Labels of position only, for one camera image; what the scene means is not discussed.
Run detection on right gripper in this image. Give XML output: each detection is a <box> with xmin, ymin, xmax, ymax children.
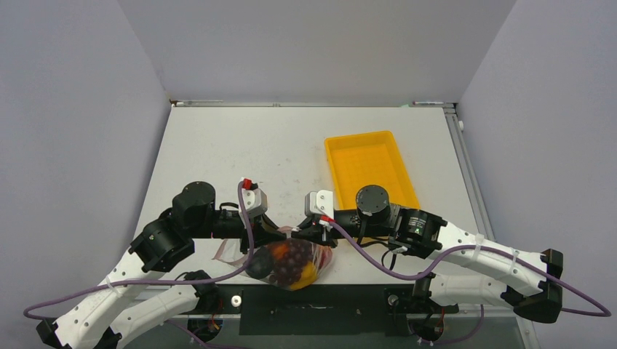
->
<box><xmin>292</xmin><ymin>208</ymin><xmax>390</xmax><ymax>246</ymax></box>

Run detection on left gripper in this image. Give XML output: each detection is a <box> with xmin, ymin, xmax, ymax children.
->
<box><xmin>189</xmin><ymin>209</ymin><xmax>287</xmax><ymax>254</ymax></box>

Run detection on red toy tomato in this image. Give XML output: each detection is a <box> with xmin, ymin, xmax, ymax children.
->
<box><xmin>314</xmin><ymin>245</ymin><xmax>333</xmax><ymax>270</ymax></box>

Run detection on purple toy eggplant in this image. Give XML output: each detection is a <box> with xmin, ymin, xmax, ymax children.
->
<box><xmin>244</xmin><ymin>246</ymin><xmax>274</xmax><ymax>280</ymax></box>

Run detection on clear zip top bag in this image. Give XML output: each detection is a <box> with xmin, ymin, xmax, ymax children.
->
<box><xmin>210</xmin><ymin>224</ymin><xmax>333</xmax><ymax>291</ymax></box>

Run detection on yellow toy bell pepper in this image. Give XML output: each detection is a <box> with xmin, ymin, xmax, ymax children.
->
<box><xmin>289</xmin><ymin>262</ymin><xmax>318</xmax><ymax>291</ymax></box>

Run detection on dark red toy grapes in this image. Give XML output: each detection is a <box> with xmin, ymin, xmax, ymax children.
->
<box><xmin>272</xmin><ymin>238</ymin><xmax>313</xmax><ymax>287</ymax></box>

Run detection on yellow plastic tray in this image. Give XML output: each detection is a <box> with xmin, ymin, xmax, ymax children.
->
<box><xmin>324</xmin><ymin>131</ymin><xmax>421</xmax><ymax>209</ymax></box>

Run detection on orange toy pumpkin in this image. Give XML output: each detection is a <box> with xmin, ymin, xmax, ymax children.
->
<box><xmin>268</xmin><ymin>241</ymin><xmax>290</xmax><ymax>262</ymax></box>

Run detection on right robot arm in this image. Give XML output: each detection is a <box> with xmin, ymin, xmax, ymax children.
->
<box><xmin>291</xmin><ymin>185</ymin><xmax>563</xmax><ymax>324</ymax></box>

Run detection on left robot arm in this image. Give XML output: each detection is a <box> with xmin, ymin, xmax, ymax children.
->
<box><xmin>36</xmin><ymin>179</ymin><xmax>286</xmax><ymax>348</ymax></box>

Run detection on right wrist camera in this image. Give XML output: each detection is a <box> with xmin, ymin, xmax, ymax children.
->
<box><xmin>304</xmin><ymin>190</ymin><xmax>335</xmax><ymax>219</ymax></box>

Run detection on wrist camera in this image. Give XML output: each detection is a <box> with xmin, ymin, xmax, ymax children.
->
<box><xmin>240</xmin><ymin>177</ymin><xmax>268</xmax><ymax>219</ymax></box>
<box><xmin>304</xmin><ymin>190</ymin><xmax>335</xmax><ymax>219</ymax></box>

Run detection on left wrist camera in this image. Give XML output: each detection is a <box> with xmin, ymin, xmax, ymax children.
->
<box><xmin>240</xmin><ymin>177</ymin><xmax>268</xmax><ymax>219</ymax></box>

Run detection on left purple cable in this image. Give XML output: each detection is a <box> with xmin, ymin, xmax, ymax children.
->
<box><xmin>23</xmin><ymin>180</ymin><xmax>256</xmax><ymax>349</ymax></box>

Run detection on purple cable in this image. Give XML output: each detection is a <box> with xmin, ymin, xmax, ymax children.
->
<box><xmin>23</xmin><ymin>180</ymin><xmax>256</xmax><ymax>349</ymax></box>
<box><xmin>320</xmin><ymin>217</ymin><xmax>612</xmax><ymax>345</ymax></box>

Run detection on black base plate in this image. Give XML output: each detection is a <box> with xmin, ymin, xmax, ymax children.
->
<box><xmin>188</xmin><ymin>284</ymin><xmax>459</xmax><ymax>337</ymax></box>

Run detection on aluminium frame rail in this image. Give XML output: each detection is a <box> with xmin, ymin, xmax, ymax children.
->
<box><xmin>156</xmin><ymin>101</ymin><xmax>493</xmax><ymax>238</ymax></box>

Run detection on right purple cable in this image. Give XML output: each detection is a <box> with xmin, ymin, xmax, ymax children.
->
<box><xmin>320</xmin><ymin>217</ymin><xmax>612</xmax><ymax>345</ymax></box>

